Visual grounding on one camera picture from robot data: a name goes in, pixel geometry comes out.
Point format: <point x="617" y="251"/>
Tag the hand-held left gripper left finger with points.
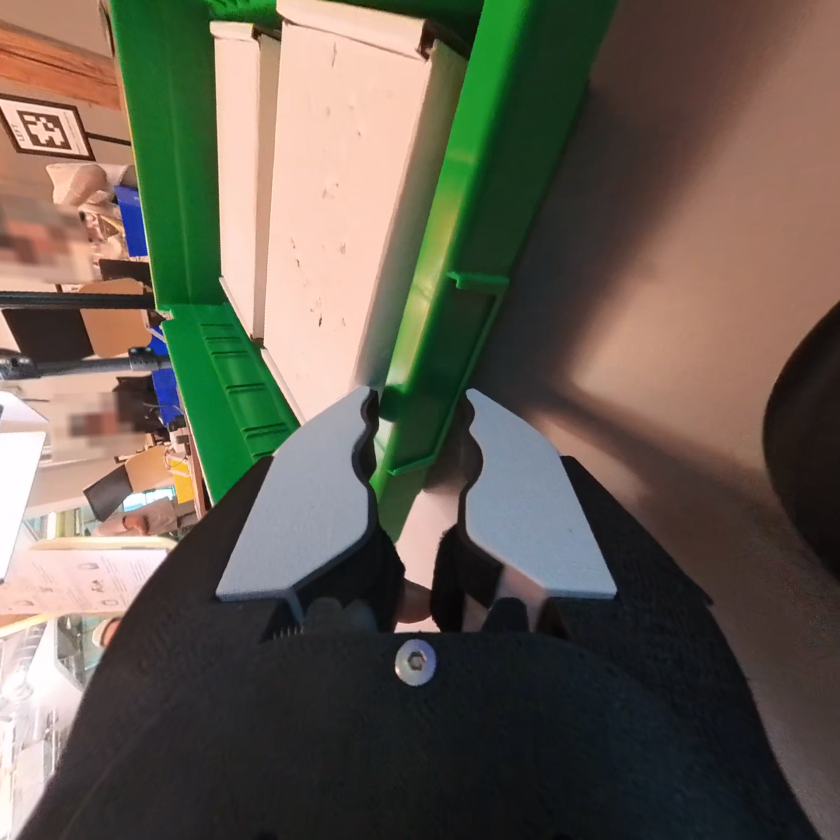
<point x="308" y="512"/>

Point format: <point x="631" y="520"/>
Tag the green plastic bin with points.
<point x="499" y="164"/>

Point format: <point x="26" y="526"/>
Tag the wooden beam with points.
<point x="52" y="65"/>

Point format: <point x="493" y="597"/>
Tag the black tripod pole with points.
<point x="79" y="366"/>
<point x="79" y="300"/>

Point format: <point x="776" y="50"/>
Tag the blue plastic bin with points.
<point x="164" y="387"/>
<point x="130" y="223"/>

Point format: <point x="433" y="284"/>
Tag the yellow plastic bin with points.
<point x="182" y="482"/>

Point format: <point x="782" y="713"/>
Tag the person's left hand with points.
<point x="415" y="604"/>

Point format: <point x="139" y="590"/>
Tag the brown cardboard board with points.
<point x="118" y="321"/>

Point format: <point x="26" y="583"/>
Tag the black wrist rest pad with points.
<point x="810" y="446"/>

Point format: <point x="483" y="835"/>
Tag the black white marker poster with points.
<point x="46" y="128"/>

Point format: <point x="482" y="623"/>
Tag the grey desk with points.
<point x="689" y="197"/>

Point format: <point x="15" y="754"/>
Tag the white cardboard mailer box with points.
<point x="236" y="164"/>
<point x="341" y="197"/>

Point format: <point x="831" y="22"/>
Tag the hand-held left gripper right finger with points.
<point x="531" y="518"/>

